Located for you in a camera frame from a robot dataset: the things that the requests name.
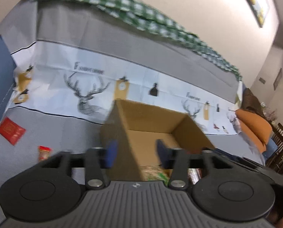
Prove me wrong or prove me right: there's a small red candy packet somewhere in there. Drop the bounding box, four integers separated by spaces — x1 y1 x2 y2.
38 146 53 162

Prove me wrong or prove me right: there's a framed wall picture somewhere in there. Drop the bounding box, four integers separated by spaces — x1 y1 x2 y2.
234 0 266 29

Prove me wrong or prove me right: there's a dark wooden chair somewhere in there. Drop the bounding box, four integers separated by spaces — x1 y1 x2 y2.
266 123 283 174

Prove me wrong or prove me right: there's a green checkered cloth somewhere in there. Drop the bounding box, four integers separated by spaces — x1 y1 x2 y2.
24 0 243 82

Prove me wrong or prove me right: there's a red flat snack packet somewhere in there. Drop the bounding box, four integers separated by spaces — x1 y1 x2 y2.
0 117 26 146

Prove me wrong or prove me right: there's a brown cardboard box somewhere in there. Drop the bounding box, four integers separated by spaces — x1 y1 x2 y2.
100 99 214 181

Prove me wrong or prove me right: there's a colourful snack in box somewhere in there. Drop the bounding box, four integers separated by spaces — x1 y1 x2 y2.
141 165 202 186

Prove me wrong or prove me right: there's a grey deer print sofa cover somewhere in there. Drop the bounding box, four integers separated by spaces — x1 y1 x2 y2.
0 1 264 223

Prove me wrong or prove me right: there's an orange pillow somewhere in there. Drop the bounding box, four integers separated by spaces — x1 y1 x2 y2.
235 109 272 153

